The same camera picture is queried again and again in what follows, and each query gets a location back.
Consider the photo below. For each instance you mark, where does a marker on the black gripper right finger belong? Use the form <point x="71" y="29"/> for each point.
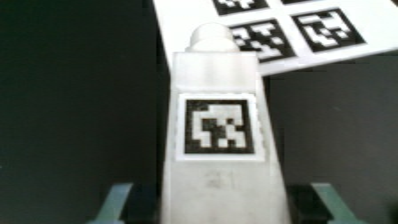
<point x="317" y="205"/>

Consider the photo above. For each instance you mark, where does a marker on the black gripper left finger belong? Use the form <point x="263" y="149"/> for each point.
<point x="130" y="205"/>

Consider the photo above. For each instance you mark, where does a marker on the white table leg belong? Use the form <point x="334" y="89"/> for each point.
<point x="222" y="186"/>

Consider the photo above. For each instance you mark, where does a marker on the white marker base plate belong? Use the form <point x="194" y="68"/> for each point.
<point x="301" y="32"/>

